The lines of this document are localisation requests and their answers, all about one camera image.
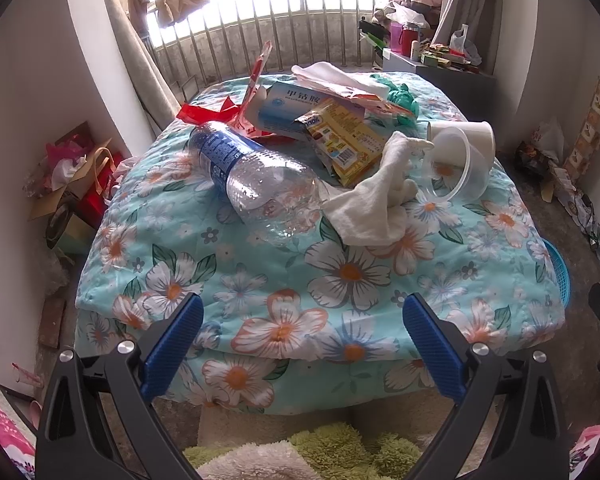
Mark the green plastic bag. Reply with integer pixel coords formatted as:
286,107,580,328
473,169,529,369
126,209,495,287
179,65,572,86
372,74,419,128

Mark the red thermos bottle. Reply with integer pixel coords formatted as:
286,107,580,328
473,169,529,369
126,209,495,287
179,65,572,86
400,22,419,58

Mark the red plastic wrapper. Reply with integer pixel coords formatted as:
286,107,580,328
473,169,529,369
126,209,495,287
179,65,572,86
176,96,274,139

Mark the red gift bag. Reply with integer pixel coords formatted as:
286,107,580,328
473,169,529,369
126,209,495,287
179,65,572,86
74,148,122,229

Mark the blue plastic trash basket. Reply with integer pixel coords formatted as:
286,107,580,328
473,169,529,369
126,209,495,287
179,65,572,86
543,240,571,309

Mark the cardboard box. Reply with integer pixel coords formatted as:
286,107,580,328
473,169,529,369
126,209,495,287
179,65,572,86
23,122,111,221

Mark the grey right curtain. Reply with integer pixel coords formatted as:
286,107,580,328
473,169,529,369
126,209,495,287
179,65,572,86
432,0,502,75

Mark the green shaggy rug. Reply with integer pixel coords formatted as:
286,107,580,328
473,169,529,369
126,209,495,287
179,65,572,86
184,422,422,480

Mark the clear Pepsi plastic bottle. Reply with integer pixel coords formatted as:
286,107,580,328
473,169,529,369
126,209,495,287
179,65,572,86
188,122,323,240

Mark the yellow snack wrapper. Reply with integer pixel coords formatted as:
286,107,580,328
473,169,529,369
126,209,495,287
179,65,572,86
296,99,386,188

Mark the beige left curtain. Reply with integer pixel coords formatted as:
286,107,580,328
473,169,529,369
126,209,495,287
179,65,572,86
104,0,181,130

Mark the white cloth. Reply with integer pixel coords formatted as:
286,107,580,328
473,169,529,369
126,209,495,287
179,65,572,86
322,131,434,247

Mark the clear plastic cup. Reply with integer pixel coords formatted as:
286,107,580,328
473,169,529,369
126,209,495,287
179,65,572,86
422,127,491,204

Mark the white paper cup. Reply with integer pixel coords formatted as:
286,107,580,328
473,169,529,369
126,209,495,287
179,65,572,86
427,120,495,169

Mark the floral turquoise quilt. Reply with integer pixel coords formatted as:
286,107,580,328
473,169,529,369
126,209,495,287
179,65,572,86
76,121,566,415

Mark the blue medicine box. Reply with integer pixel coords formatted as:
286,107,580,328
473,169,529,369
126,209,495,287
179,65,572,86
257,81,329,140

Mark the red white paper snack bag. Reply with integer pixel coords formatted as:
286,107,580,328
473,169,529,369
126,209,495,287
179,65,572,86
235,40,273,136

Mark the grey cabinet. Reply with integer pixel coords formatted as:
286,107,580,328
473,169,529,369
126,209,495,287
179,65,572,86
382,48,496,122

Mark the metal balcony railing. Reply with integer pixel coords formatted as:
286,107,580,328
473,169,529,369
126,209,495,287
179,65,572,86
145,0,388,89

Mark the white tissue sheet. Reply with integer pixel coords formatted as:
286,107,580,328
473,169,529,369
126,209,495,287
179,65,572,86
291,62,389,100

